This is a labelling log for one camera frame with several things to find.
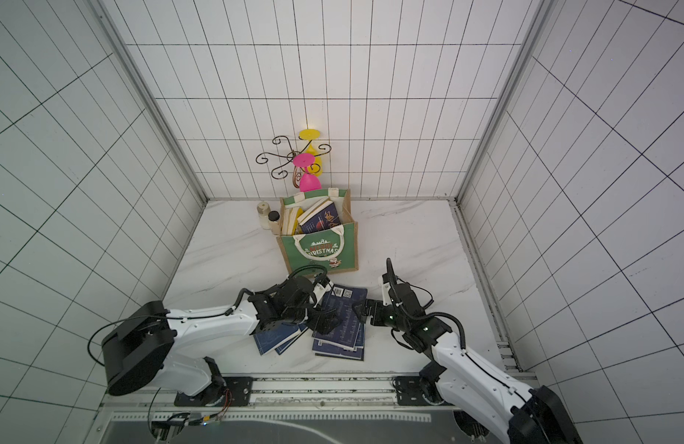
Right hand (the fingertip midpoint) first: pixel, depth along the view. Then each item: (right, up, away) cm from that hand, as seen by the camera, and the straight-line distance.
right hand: (363, 301), depth 83 cm
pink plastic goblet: (-19, +38, +10) cm, 43 cm away
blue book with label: (-28, -10, -4) cm, 30 cm away
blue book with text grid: (-5, -9, -6) cm, 12 cm away
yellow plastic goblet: (-18, +56, +15) cm, 61 cm away
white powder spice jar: (-37, +29, +20) cm, 52 cm away
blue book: (-24, -12, -4) cm, 27 cm away
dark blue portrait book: (-13, +25, +10) cm, 30 cm away
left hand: (-12, -5, -1) cm, 13 cm away
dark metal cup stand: (-33, +45, +6) cm, 57 cm away
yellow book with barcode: (-21, +27, +7) cm, 35 cm away
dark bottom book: (-20, +26, +5) cm, 33 cm away
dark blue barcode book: (-12, -12, -5) cm, 18 cm away
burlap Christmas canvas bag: (-9, +15, +5) cm, 19 cm away
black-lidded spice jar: (-33, +25, +20) cm, 46 cm away
